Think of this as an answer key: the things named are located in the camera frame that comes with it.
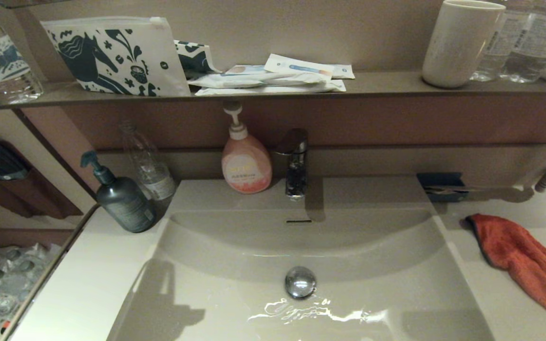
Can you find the chrome faucet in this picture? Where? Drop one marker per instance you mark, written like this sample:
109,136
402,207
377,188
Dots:
296,170

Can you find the orange fluffy cloth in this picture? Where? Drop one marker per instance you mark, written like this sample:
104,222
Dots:
519,255

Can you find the white sink basin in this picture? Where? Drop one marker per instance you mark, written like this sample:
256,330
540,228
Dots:
235,293

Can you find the pink soap pump bottle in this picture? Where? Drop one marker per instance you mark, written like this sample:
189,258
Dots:
247,161

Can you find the long white plastic packet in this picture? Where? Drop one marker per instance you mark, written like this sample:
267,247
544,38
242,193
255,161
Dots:
235,81

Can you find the white packet orange blue print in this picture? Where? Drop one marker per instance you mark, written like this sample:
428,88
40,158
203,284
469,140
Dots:
244,70

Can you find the white toothbrush packet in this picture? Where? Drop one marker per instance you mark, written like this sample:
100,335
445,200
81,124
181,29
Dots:
296,66

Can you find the chrome drain plug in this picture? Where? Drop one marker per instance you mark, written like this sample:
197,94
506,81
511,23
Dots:
300,282

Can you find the empty clear plastic bottle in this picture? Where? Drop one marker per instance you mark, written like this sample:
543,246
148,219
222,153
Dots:
152,170

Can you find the small folded blue print pouch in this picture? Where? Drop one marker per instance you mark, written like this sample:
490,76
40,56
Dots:
195,58

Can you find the dark green pump bottle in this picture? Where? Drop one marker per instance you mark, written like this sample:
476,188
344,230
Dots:
126,203

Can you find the dark soap tray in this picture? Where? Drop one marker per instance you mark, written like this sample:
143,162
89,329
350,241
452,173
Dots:
439,181

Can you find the white pouch blue horse print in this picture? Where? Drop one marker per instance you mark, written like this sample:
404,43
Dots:
159,47

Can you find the beige ceramic cup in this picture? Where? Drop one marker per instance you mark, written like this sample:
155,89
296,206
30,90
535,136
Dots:
458,42

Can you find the clear water bottle white label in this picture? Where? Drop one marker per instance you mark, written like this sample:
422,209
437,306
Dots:
493,52
531,47

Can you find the bag of clear plastic bottles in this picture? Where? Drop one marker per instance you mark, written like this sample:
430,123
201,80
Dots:
12,279

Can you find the water bottle blue horse label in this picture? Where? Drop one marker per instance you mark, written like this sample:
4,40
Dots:
3,61

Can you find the brown wall shelf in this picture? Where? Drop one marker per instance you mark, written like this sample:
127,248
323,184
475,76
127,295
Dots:
386,83

